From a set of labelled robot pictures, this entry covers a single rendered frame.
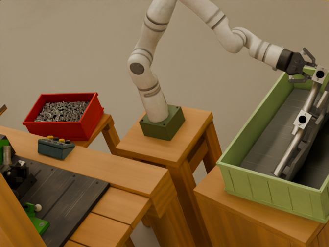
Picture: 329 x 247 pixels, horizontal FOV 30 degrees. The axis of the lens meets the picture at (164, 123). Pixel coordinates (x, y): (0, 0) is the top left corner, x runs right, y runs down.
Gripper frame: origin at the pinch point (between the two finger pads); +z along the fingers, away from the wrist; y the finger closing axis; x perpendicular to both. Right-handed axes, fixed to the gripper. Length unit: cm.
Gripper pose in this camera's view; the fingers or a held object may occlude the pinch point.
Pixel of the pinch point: (317, 73)
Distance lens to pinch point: 218.8
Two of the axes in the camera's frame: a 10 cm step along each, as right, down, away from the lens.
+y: 3.9, -9.1, -1.3
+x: 2.7, -0.2, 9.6
